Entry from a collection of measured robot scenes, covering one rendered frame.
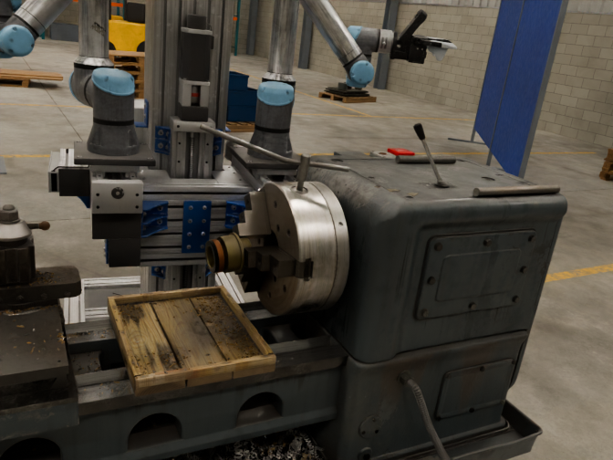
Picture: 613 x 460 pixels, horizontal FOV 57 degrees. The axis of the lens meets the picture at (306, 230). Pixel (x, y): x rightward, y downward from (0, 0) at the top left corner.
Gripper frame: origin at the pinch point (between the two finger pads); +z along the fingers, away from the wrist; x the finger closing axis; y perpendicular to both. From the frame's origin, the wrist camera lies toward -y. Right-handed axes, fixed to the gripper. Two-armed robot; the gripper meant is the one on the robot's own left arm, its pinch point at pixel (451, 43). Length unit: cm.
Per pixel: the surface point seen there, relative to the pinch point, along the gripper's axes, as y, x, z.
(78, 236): 180, -149, -193
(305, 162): 17, 81, -45
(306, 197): 24, 83, -44
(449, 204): 22, 83, -12
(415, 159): 25, 48, -14
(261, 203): 30, 77, -54
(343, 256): 34, 90, -34
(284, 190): 24, 82, -49
